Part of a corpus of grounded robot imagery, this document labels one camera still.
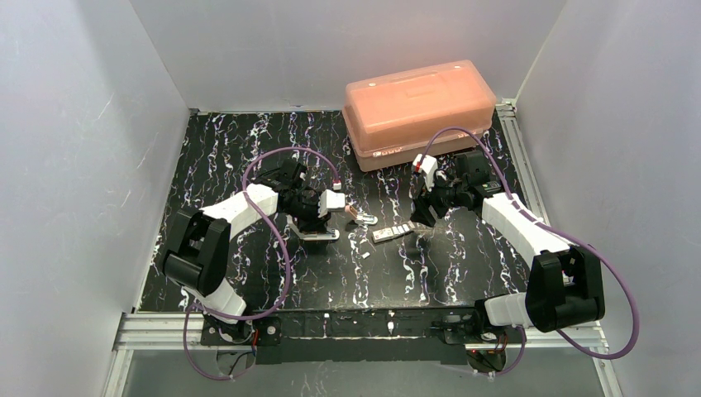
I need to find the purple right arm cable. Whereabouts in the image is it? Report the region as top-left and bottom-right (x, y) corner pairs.
(413, 127), (641, 379)

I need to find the aluminium right rail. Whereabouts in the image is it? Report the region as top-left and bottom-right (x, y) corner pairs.
(495, 102), (549, 224)

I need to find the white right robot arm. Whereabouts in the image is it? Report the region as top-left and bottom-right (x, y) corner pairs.
(410, 151), (605, 332)

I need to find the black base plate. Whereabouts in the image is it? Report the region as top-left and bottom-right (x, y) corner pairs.
(200, 307), (522, 366)

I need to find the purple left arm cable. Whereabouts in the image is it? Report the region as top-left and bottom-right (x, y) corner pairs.
(183, 146), (343, 382)

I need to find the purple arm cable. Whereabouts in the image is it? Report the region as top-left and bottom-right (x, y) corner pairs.
(183, 146), (343, 382)
(413, 127), (641, 379)

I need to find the aluminium front rail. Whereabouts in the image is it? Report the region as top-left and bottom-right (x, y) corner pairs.
(103, 309), (622, 397)

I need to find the pink white small stapler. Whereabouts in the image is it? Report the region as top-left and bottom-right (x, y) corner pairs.
(345, 204), (379, 226)

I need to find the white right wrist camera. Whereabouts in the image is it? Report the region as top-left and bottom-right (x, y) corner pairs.
(412, 154), (438, 191)

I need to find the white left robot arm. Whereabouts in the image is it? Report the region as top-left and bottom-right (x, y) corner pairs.
(157, 159), (346, 324)

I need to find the white staples box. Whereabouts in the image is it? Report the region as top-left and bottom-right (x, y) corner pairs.
(371, 222), (415, 244)

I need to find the aluminium rail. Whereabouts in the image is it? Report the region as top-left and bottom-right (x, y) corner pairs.
(103, 309), (622, 397)
(495, 102), (549, 224)

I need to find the pink plastic storage box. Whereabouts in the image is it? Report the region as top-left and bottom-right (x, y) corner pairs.
(341, 60), (497, 172)

